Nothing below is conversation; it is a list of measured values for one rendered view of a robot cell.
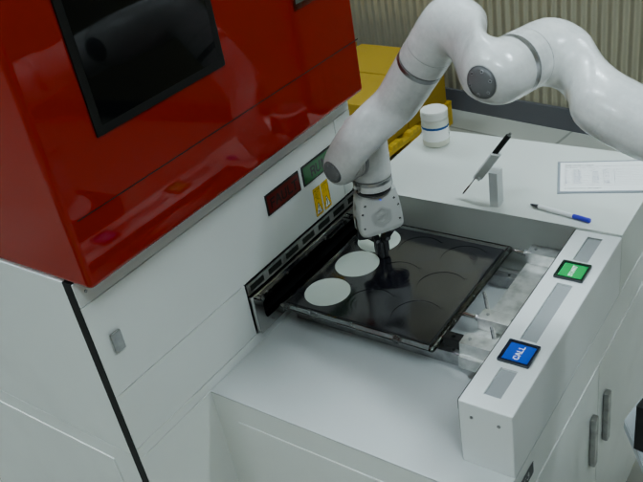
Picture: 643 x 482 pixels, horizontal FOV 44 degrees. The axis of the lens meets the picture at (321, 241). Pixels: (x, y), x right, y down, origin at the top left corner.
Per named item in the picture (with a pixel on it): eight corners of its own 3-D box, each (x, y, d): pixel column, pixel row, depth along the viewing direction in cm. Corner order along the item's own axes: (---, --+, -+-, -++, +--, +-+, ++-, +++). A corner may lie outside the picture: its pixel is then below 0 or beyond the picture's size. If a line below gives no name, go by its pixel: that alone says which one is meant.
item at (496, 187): (473, 204, 177) (470, 151, 170) (480, 196, 180) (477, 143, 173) (498, 208, 174) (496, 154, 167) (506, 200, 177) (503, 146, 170)
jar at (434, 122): (418, 146, 207) (414, 113, 202) (431, 135, 211) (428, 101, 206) (442, 149, 203) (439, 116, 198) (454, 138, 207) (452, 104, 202)
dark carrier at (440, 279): (286, 303, 169) (286, 301, 169) (369, 223, 191) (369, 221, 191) (430, 345, 150) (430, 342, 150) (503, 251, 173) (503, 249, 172)
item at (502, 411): (462, 460, 135) (456, 400, 128) (575, 283, 171) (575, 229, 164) (514, 479, 130) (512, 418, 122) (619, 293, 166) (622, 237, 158)
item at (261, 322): (255, 332, 170) (247, 296, 165) (363, 230, 199) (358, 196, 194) (262, 334, 169) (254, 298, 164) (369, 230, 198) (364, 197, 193)
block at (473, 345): (459, 354, 149) (458, 341, 147) (467, 342, 151) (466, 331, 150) (498, 365, 144) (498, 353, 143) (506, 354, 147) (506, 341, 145)
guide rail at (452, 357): (297, 317, 176) (295, 306, 175) (302, 312, 178) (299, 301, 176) (509, 381, 149) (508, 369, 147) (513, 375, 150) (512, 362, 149)
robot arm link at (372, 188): (359, 188, 163) (361, 201, 164) (397, 176, 165) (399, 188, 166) (343, 173, 170) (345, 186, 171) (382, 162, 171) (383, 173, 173)
